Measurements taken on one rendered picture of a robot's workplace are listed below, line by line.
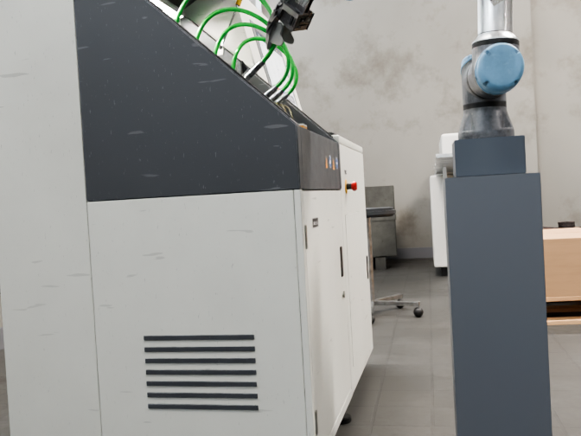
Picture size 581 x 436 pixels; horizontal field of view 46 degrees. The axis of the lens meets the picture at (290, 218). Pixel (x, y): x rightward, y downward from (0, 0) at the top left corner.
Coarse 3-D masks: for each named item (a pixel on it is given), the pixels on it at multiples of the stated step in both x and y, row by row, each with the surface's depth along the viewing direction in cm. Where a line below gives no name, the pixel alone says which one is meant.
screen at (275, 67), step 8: (256, 32) 257; (264, 32) 272; (264, 48) 262; (272, 56) 275; (280, 56) 292; (272, 64) 270; (280, 64) 286; (272, 72) 265; (280, 72) 281; (272, 80) 260; (288, 88) 287; (296, 104) 294
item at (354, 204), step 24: (216, 0) 242; (216, 24) 242; (264, 24) 280; (264, 72) 251; (360, 168) 290; (360, 192) 285; (360, 216) 280; (360, 240) 276; (360, 264) 272; (360, 288) 268; (360, 312) 265; (360, 336) 261; (360, 360) 259
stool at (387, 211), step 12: (372, 216) 410; (384, 216) 413; (372, 252) 426; (372, 264) 426; (372, 276) 426; (372, 288) 426; (372, 300) 426; (384, 300) 425; (372, 312) 397; (420, 312) 412
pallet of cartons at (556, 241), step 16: (544, 240) 368; (560, 240) 366; (576, 240) 366; (544, 256) 368; (560, 256) 367; (576, 256) 366; (560, 272) 367; (576, 272) 366; (560, 288) 367; (576, 288) 366; (560, 320) 368; (576, 320) 367
